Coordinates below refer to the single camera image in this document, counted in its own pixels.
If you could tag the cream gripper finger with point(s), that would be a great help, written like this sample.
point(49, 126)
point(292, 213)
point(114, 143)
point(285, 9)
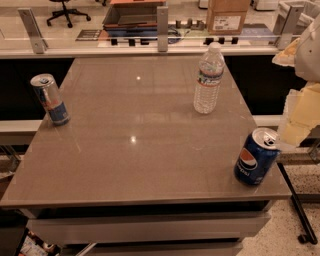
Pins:
point(286, 57)
point(300, 115)

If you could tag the middle metal glass bracket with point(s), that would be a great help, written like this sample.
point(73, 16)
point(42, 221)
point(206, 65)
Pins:
point(162, 28)

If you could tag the cardboard box with label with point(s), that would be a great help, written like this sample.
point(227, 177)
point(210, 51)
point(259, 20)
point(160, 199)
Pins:
point(226, 17)

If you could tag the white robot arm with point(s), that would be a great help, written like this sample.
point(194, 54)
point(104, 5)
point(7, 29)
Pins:
point(307, 61)

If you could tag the silver blue redbull can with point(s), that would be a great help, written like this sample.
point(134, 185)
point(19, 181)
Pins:
point(49, 96)

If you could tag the black office chair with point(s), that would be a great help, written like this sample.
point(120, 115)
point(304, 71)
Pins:
point(66, 13)

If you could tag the left metal glass bracket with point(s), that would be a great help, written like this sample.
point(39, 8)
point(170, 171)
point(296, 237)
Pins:
point(37, 41)

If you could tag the grey drawer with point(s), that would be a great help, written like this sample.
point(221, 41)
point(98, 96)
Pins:
point(191, 249)
point(149, 228)

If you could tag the black wheeled stand leg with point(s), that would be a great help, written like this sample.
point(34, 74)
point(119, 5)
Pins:
point(309, 235)

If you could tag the grey open tray box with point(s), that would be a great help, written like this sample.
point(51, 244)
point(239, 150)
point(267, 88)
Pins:
point(132, 13)

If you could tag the clear plastic water bottle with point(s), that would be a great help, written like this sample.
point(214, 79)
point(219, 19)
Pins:
point(210, 72)

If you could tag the upper grey drawer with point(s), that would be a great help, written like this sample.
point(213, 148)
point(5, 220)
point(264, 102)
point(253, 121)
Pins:
point(149, 228)

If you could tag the metal glass bracket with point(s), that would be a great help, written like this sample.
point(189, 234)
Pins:
point(162, 28)
point(285, 26)
point(37, 41)

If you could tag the blue pepsi can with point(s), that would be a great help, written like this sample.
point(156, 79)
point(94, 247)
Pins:
point(257, 155)

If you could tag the right metal glass bracket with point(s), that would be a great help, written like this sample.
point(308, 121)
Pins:
point(285, 26)

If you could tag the lower grey drawer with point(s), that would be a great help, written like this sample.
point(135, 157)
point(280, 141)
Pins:
point(191, 249)

